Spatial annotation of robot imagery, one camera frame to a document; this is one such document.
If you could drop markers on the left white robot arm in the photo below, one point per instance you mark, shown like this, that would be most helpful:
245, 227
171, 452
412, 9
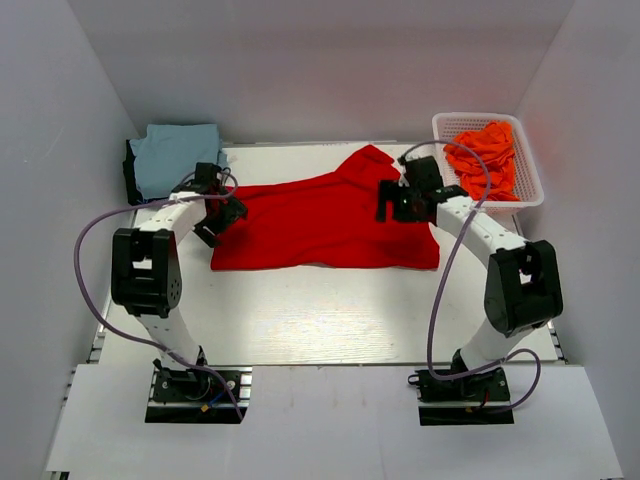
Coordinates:
146, 276

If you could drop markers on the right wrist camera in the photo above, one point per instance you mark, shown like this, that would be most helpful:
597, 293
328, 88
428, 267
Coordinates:
445, 193

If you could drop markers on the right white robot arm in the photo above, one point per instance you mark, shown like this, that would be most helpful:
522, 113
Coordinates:
522, 289

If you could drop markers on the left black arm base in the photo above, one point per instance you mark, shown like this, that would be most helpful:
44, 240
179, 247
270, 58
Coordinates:
186, 398

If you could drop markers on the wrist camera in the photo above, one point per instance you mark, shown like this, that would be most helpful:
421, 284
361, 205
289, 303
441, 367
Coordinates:
205, 180
445, 193

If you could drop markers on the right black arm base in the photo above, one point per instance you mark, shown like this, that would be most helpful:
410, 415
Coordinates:
478, 400

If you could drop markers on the red t shirt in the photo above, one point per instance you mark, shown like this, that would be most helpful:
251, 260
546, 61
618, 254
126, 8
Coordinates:
326, 220

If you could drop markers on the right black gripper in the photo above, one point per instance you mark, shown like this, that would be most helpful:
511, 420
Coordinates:
390, 190

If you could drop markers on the folded light blue t shirt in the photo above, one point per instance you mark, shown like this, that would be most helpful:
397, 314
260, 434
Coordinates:
168, 153

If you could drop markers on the white plastic basket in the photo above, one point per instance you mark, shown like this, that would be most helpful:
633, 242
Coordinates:
446, 126

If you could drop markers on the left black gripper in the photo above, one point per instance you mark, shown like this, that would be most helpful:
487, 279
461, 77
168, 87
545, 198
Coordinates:
234, 210

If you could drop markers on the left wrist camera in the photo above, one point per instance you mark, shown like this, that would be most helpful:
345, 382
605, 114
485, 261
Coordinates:
205, 180

